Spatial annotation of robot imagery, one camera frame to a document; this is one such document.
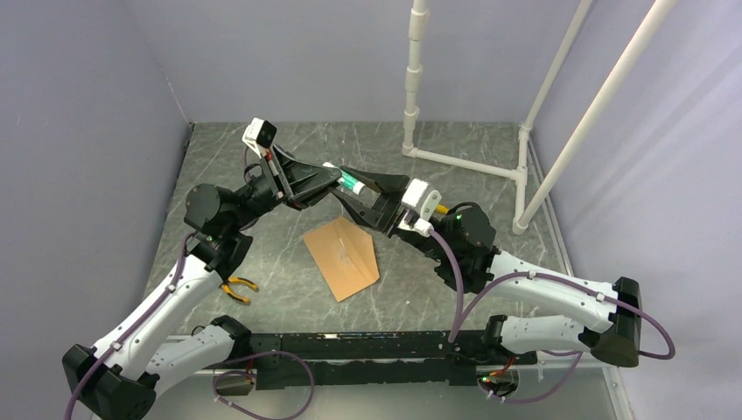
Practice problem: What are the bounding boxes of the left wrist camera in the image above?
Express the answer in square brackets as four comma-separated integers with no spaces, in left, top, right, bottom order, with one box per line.
[241,117,277,158]

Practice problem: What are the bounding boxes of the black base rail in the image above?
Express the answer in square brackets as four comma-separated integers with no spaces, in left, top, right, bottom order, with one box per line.
[213,330,537,390]

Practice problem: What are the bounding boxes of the green white glue stick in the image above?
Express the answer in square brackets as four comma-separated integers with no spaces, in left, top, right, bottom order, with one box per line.
[322,162,365,195]

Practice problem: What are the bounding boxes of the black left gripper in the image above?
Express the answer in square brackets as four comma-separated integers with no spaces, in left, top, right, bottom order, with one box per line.
[227,143,347,231]

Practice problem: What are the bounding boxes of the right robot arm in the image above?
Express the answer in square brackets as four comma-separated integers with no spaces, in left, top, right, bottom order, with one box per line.
[326,164,644,368]

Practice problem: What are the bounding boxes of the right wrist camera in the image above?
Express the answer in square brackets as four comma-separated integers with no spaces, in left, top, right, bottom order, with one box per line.
[397,178,441,237]

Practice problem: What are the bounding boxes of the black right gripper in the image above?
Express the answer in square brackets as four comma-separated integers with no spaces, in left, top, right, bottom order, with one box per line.
[327,165,452,263]

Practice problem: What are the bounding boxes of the brown paper envelope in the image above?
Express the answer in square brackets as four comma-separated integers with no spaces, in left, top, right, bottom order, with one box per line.
[303,216,381,302]

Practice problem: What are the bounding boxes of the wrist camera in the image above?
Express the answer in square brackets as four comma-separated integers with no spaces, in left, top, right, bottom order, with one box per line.
[397,178,441,237]
[241,117,277,158]

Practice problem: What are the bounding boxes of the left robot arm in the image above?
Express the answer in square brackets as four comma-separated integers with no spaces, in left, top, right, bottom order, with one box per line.
[62,146,343,419]

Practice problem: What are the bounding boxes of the white pvc pipe frame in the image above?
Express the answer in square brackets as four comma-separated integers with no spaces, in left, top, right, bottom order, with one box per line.
[401,0,679,236]

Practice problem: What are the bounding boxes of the yellow handled pliers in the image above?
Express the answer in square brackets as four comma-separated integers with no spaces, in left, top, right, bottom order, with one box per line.
[220,276,260,305]

